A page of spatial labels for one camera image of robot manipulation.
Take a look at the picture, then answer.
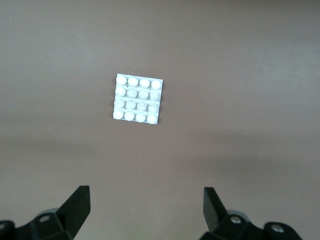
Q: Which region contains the brown table cover sheet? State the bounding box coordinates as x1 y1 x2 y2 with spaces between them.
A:
0 0 320 240

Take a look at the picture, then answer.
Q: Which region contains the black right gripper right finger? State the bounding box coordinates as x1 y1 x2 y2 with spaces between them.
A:
201 186 303 240

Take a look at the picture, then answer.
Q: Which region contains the white studded base plate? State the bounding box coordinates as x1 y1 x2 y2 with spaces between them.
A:
112 72 165 126

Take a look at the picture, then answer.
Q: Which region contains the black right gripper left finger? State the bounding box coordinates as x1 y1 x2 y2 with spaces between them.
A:
0 185 91 240

